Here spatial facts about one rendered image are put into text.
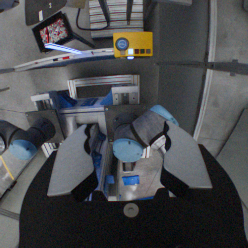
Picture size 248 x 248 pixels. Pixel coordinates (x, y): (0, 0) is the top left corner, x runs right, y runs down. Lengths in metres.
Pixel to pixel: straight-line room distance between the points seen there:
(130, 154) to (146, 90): 1.30
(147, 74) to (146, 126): 1.27
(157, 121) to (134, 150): 0.13
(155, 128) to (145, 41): 0.35
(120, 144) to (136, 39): 0.41
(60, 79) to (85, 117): 1.15
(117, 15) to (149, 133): 1.45
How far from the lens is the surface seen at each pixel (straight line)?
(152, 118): 0.40
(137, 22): 1.62
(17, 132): 0.68
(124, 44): 0.51
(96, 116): 0.72
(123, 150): 0.43
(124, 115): 0.56
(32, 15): 0.57
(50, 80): 1.90
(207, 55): 0.75
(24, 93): 2.26
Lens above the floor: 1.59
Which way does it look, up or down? 63 degrees down
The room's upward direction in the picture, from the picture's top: 179 degrees clockwise
